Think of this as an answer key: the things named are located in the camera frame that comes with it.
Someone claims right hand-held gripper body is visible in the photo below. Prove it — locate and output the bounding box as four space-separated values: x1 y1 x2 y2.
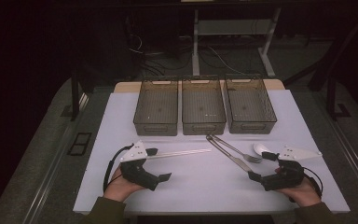
259 146 324 192

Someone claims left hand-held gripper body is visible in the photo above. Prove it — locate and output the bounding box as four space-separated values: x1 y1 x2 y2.
119 140 161 191

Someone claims white ceramic spoon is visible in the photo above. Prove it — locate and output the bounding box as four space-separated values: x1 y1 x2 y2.
253 143 276 157

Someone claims steel fork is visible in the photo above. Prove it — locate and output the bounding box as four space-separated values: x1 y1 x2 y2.
211 133 263 164

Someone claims steel table knife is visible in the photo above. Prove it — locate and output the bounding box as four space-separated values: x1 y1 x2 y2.
205 134 254 174

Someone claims smoky transparent plastic bin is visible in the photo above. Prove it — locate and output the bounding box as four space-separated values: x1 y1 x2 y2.
181 77 227 136
224 76 278 134
132 78 180 137

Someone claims person's left hand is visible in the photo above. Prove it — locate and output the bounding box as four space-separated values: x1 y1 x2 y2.
103 166 145 203

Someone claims wooden board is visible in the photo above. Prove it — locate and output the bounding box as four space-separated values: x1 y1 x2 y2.
114 78 285 93

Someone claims black metal stand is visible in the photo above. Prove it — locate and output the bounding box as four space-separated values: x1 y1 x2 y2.
283 8 358 121

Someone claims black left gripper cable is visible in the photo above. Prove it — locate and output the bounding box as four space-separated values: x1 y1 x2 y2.
103 143 135 192

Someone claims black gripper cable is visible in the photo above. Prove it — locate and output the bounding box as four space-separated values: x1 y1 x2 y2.
103 143 135 192
302 167 324 199

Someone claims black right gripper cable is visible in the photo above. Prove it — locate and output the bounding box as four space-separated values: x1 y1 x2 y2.
302 167 324 199

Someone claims black rectangular floor frame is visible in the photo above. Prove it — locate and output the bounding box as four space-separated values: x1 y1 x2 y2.
67 132 93 157

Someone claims metal floor rail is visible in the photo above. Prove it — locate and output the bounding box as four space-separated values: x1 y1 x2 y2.
325 115 358 202
21 92 90 224

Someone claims black floor bracket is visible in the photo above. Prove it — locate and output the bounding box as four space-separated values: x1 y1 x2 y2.
335 103 352 119

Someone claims bundle of black floor cables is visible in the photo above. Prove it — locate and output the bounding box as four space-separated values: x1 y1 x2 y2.
126 32 194 77

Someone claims white floor cable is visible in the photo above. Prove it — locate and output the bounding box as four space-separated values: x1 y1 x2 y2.
207 46 247 77

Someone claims white metal desk frame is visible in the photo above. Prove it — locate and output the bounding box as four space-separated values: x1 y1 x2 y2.
191 7 282 78

